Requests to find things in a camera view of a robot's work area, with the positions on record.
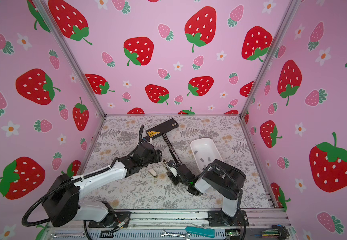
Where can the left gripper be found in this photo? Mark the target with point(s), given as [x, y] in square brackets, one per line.
[157, 155]

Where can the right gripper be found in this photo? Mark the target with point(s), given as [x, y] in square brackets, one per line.
[173, 179]

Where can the black stapler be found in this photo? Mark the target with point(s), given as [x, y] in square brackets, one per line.
[162, 130]

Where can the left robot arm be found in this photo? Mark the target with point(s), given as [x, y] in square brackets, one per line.
[65, 202]

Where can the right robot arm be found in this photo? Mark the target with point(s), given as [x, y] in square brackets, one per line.
[225, 179]

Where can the white plastic tray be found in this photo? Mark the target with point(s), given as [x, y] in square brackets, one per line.
[207, 152]

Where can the silver wrench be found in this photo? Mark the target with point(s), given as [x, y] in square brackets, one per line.
[167, 234]

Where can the green circuit board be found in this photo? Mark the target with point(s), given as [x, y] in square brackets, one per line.
[232, 234]

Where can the teal handled tool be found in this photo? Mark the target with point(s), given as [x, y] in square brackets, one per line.
[210, 233]

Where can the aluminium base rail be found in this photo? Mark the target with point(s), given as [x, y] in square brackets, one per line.
[149, 224]

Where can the black connector with coloured wires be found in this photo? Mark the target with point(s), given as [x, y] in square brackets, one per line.
[278, 232]

